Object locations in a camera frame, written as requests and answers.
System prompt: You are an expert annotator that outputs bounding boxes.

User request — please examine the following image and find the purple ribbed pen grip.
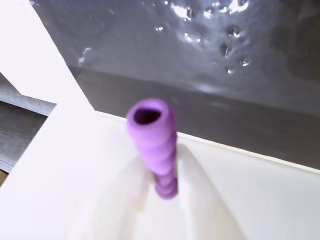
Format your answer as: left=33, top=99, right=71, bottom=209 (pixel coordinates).
left=125, top=98, right=180, bottom=201

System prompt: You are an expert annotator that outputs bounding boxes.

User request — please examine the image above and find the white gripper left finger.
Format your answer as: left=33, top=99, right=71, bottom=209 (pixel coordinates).
left=82, top=153, right=158, bottom=240

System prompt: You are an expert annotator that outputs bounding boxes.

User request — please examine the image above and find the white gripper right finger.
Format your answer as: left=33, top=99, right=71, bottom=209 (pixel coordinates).
left=177, top=146, right=250, bottom=240

